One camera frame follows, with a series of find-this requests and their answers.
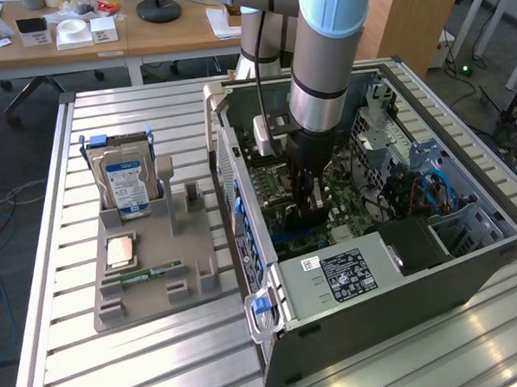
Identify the white metal desk frame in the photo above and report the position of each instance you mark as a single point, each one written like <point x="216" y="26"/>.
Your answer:
<point x="498" y="12"/>

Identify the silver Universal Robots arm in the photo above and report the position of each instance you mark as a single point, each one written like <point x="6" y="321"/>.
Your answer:
<point x="329" y="59"/>

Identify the silver CPU chip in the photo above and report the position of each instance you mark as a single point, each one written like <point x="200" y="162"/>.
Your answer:
<point x="119" y="252"/>

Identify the CPU socket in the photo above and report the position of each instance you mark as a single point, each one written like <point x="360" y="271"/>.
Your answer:
<point x="279" y="179"/>

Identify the white tape roll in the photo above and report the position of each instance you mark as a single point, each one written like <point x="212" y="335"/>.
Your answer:
<point x="71" y="26"/>

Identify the white cube box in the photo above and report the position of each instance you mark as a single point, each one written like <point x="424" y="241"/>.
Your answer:
<point x="103" y="30"/>

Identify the white paper stack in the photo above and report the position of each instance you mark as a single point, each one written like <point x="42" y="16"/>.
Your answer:
<point x="223" y="26"/>

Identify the open dark grey PC case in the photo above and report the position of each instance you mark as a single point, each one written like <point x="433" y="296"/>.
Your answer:
<point x="378" y="326"/>

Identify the silver chipset heatsink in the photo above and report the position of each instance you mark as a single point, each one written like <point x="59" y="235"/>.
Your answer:
<point x="342" y="233"/>

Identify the grey power supply unit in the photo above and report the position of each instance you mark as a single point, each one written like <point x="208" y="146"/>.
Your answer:
<point x="311" y="295"/>

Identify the black low-profile graphics card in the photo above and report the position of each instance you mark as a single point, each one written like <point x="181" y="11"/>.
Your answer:
<point x="318" y="216"/>

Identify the white flat box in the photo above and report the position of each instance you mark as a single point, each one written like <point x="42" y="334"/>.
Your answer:
<point x="75" y="42"/>

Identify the black round lamp base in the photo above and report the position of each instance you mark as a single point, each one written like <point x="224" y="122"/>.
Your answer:
<point x="158" y="10"/>

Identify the perforated metal drive cage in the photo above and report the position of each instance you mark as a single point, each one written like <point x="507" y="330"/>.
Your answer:
<point x="378" y="152"/>

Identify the brown wooden cabinet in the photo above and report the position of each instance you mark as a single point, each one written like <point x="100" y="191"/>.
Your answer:
<point x="427" y="20"/>

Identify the hard disk in blue caddy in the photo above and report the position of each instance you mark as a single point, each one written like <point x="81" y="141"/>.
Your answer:
<point x="125" y="183"/>

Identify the red and white packet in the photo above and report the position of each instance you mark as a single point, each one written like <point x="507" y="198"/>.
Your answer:
<point x="108" y="7"/>

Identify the black chair base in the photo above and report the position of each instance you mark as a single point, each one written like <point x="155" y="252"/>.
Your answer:
<point x="32" y="90"/>

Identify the grey printed parts rack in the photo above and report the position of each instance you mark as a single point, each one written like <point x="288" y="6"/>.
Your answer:
<point x="158" y="259"/>

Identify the wooden office desk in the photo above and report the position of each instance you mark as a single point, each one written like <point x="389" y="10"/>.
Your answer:
<point x="181" y="37"/>
<point x="39" y="55"/>

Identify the silver metal disk bay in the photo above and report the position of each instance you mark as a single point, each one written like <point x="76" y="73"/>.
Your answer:
<point x="464" y="230"/>

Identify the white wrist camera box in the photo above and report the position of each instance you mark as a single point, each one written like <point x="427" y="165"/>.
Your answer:
<point x="264" y="137"/>

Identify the green motherboard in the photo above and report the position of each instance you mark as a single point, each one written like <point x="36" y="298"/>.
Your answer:
<point x="350" y="210"/>

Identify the white box with black top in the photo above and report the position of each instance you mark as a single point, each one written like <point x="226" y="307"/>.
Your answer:
<point x="33" y="32"/>

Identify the grey cup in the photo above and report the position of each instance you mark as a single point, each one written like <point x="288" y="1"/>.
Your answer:
<point x="33" y="2"/>

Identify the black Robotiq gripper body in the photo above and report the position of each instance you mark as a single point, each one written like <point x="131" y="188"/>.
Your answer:
<point x="310" y="152"/>

